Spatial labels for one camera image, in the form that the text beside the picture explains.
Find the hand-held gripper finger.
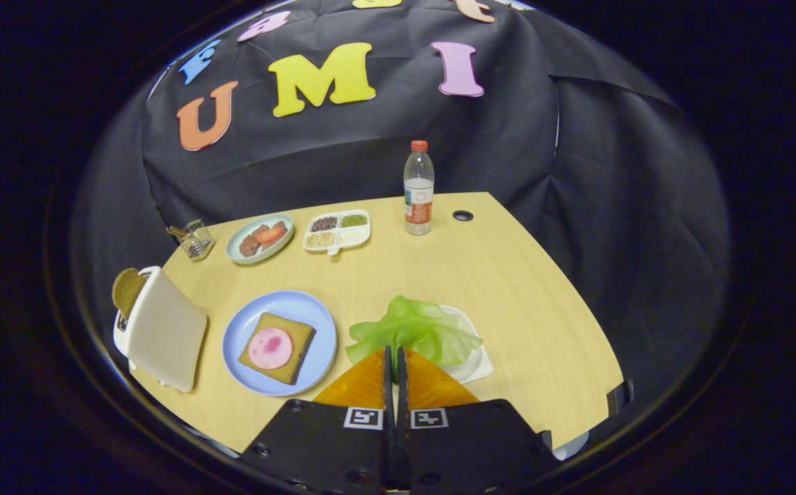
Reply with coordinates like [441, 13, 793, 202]
[397, 346, 560, 494]
[239, 346, 399, 494]

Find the green lettuce leaf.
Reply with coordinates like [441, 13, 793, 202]
[345, 296, 485, 379]

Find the brown toast slice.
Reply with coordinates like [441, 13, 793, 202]
[111, 267, 148, 320]

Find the white square plate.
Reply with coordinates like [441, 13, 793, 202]
[439, 305, 494, 384]

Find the brown bread slice with ham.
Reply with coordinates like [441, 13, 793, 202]
[238, 313, 317, 386]

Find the blue round plate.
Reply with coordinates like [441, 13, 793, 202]
[222, 290, 338, 397]

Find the pink ham slice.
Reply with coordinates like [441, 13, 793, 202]
[247, 327, 295, 371]

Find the white divided condiment tray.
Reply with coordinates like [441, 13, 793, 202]
[302, 210, 372, 256]

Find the clear plastic bottle red cap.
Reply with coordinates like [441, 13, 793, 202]
[403, 140, 435, 237]

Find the pale green round plate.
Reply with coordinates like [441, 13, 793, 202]
[225, 214, 295, 265]

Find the white toaster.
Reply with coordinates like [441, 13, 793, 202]
[113, 266, 208, 393]

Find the clear glass utensil holder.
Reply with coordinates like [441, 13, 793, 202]
[166, 219, 215, 262]

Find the black backdrop cloth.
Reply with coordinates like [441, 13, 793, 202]
[71, 0, 732, 441]

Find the black table edge bracket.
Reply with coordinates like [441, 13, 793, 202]
[606, 378, 636, 417]

